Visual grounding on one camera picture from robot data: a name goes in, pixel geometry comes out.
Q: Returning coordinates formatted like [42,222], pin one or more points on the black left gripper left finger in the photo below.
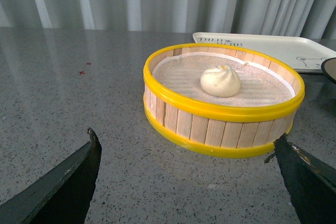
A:
[63,195]

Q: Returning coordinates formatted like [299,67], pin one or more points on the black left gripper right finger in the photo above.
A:
[309,181]

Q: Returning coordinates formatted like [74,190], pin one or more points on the black rimmed tan plate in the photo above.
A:
[328,68]

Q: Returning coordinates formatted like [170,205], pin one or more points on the white steamed bun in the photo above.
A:
[220,81]

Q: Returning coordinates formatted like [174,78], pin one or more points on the white bear tray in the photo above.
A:
[301,54]

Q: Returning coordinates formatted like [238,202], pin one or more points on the yellow rimmed bamboo steamer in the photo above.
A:
[245,124]

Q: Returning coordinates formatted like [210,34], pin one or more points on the white steamer cloth liner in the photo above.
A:
[259,85]

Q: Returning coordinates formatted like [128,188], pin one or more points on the grey pleated curtain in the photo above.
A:
[303,18]

